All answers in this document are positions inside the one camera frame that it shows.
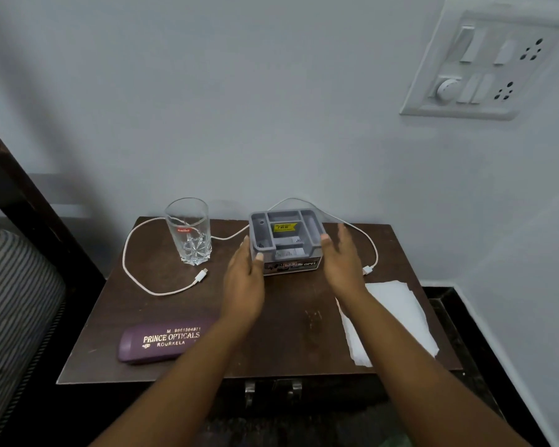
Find white tissue paper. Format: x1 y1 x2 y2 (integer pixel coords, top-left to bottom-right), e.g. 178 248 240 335
335 281 441 368

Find white charging cable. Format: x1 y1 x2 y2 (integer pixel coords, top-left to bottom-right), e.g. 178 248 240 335
122 197 379 297

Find purple spectacle case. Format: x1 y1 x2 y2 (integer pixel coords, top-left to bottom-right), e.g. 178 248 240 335
117 319 216 366

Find person's right forearm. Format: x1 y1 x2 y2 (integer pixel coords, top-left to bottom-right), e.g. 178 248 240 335
336 293 519 447

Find person's right hand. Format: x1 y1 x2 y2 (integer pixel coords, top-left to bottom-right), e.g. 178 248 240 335
320 223 372 303

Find white wall switchboard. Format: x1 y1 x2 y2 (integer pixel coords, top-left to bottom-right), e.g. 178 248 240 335
399 0 559 122

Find striped grey pillow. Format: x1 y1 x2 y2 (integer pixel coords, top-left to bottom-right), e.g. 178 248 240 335
0 221 67 447

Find person's left hand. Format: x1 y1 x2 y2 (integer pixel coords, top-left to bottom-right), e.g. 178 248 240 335
220 240 266 318

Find dark wooden bedside table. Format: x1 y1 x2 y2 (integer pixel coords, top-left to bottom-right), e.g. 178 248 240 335
56 217 465 447

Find clear drinking glass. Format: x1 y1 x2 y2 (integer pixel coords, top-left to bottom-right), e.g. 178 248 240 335
164 197 213 265

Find dark wooden bed headboard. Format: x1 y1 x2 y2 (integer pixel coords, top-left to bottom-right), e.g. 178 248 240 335
0 114 107 312

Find person's left forearm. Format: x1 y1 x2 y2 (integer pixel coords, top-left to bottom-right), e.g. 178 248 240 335
89 314 261 447

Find grey plastic organizer box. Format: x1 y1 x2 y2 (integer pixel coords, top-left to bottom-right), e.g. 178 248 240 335
249 207 326 276

